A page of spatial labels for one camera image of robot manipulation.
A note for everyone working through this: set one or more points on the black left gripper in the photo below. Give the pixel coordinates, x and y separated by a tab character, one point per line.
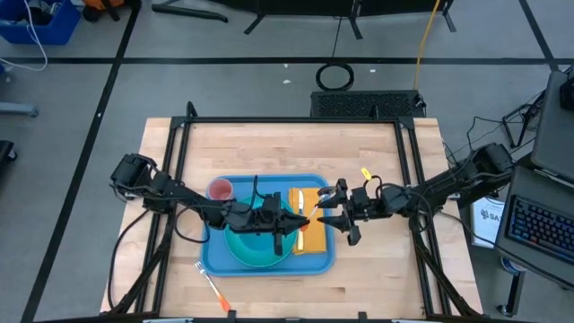
269	220

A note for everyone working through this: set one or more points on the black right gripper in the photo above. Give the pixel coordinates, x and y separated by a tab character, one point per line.
365	204

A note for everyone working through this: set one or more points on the yellow cloth napkin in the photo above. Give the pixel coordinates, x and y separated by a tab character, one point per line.
316	242

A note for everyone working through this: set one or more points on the blue plastic tray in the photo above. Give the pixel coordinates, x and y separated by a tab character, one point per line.
278	184

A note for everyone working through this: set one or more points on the teal plastic plate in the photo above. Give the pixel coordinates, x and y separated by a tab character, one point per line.
251	258

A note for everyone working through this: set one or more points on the pink plastic cup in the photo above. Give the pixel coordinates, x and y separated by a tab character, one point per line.
220	188

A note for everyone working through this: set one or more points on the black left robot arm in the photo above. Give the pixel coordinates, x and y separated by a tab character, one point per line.
179	193

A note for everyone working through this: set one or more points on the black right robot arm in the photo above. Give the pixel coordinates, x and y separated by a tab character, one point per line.
448	179

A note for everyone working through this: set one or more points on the yellow gripper tag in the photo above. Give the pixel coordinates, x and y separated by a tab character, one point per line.
366	173

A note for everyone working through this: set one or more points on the black perforated computer tower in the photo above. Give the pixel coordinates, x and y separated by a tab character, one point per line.
359	104

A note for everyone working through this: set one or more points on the white printed sign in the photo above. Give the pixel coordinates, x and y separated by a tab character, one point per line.
486	224

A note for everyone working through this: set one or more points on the black desk leg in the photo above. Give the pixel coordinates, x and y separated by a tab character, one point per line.
515	291

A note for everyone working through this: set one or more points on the backlit black keyboard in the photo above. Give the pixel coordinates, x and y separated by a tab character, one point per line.
542	229

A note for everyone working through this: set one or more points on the dark computer desk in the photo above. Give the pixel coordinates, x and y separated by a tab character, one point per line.
556	134

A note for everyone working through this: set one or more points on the black desk box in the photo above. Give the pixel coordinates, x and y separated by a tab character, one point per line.
567	96

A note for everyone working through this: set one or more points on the orange black bag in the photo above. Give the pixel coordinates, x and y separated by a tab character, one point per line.
103	4

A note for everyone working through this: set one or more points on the grey floor bar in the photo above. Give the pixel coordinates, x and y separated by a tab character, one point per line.
18	109

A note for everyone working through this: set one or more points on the blue storage bin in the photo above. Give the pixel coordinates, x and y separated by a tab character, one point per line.
58	31

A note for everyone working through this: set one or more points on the black aluminium frame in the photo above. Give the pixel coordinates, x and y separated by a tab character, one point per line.
291	119

